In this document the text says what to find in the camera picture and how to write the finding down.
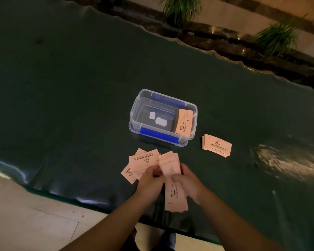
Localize person's left hand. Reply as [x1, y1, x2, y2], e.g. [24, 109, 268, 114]
[134, 164, 167, 205]

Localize person's right hand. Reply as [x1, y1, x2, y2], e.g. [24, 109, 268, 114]
[172, 164, 209, 206]

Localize bundle of pink cards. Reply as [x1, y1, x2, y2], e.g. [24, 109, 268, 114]
[158, 151, 189, 214]

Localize person's right forearm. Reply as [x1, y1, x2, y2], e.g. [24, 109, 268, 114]
[196, 188, 287, 251]

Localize person's left forearm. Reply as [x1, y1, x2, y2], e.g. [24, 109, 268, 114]
[60, 193, 157, 251]

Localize loose pile of pink cards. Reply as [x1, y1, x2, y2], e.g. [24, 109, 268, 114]
[120, 148, 162, 185]

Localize clear storage box, blue latches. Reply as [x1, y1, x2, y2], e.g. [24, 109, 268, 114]
[128, 89, 198, 147]

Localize neat stack of pink cards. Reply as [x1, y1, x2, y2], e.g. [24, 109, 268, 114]
[201, 133, 232, 158]

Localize upright pink cards with brown edge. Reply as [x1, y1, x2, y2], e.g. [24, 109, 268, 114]
[172, 109, 194, 138]

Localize person's dark shoe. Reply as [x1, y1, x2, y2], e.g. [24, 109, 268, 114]
[153, 231, 177, 251]

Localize dark stone planter ledge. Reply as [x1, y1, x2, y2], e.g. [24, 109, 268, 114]
[60, 0, 314, 93]

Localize green grass-like potted plant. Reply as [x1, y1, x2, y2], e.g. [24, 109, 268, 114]
[253, 13, 308, 57]
[159, 0, 202, 28]

